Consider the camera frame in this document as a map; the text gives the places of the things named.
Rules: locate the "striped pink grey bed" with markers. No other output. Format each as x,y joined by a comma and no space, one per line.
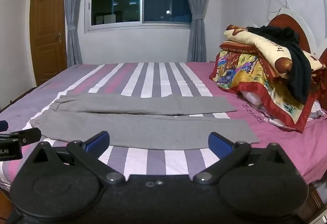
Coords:
153,78

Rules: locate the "colourful red-bordered printed blanket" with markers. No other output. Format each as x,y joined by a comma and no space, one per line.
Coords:
245,70

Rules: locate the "red-brown wooden headboard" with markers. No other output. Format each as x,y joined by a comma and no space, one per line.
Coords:
281,20

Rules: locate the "dark wooden bed frame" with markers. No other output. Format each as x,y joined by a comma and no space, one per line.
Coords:
15,100

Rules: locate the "brown wooden door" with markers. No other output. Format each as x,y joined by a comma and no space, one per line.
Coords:
47,34

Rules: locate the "black garment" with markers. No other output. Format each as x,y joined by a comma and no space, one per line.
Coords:
299,73

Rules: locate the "grey pants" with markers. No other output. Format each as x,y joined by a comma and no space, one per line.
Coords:
153,126

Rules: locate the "grey curtain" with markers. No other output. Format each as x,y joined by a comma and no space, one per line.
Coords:
72,22
198,9

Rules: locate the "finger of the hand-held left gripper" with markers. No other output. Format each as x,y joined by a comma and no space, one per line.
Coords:
3,125
28,135

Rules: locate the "white pillow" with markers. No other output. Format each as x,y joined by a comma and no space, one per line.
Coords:
251,97

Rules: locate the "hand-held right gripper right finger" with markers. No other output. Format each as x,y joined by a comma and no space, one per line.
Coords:
219,143

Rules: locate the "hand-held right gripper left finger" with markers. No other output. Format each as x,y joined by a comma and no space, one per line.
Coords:
99,141

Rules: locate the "cream brown printed blanket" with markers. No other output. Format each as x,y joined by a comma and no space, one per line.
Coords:
265,42

